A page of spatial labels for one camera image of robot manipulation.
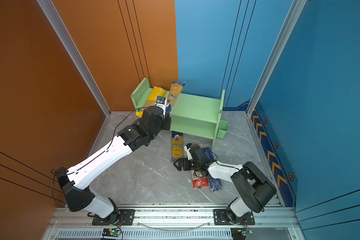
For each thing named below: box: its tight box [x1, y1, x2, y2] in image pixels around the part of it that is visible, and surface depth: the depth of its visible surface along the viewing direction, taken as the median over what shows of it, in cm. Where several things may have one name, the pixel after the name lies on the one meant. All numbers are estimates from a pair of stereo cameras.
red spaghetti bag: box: [190, 170, 210, 190], surface depth 84 cm
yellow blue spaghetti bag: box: [165, 80, 186, 118], surface depth 80 cm
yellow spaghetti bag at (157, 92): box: [135, 86, 167, 118], surface depth 91 cm
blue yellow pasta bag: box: [171, 131, 184, 160], surface depth 98 cm
